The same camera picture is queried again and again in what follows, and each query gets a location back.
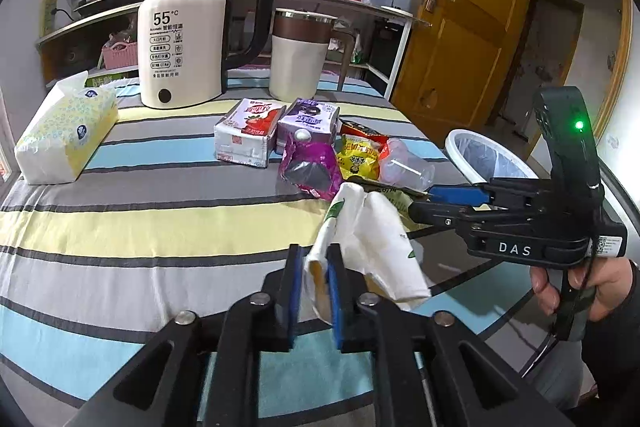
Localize green wrapper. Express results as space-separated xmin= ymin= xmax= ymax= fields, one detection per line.
xmin=381 ymin=188 xmax=430 ymax=232

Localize white paper bag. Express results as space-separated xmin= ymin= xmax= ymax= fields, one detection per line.
xmin=304 ymin=182 xmax=431 ymax=324

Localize yellow snack bag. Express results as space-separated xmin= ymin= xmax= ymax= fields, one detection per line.
xmin=336 ymin=134 xmax=380 ymax=180

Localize purple milk carton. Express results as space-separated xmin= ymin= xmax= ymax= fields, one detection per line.
xmin=276 ymin=98 xmax=340 ymax=154

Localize brown coffee sachet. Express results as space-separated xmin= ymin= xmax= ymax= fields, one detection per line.
xmin=340 ymin=119 xmax=388 ymax=146

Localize white trash bin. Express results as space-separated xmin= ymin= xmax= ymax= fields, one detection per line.
xmin=445 ymin=129 xmax=538 ymax=183

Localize white kitchen shelf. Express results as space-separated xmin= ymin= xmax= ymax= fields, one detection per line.
xmin=35 ymin=0 xmax=427 ymax=100

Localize right hand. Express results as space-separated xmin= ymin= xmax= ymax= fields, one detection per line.
xmin=529 ymin=257 xmax=637 ymax=322

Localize clear plastic cup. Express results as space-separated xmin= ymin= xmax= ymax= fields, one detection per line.
xmin=378 ymin=138 xmax=435 ymax=193

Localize purple foil pouch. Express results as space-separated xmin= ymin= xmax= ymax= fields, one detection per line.
xmin=279 ymin=128 xmax=343 ymax=200

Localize striped tablecloth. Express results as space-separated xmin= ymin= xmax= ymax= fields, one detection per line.
xmin=1 ymin=72 xmax=546 ymax=426

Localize cream brown mug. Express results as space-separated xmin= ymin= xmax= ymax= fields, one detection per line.
xmin=269 ymin=8 xmax=356 ymax=102

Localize wooden door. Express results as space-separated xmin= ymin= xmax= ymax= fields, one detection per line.
xmin=392 ymin=0 xmax=529 ymax=144

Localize yellow tissue pack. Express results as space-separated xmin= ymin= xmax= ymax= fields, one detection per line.
xmin=14 ymin=72 xmax=118 ymax=185

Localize pink basket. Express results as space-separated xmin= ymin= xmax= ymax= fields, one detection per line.
xmin=102 ymin=41 xmax=138 ymax=69

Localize white electric kettle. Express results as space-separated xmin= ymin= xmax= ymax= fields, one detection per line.
xmin=137 ymin=0 xmax=273 ymax=109

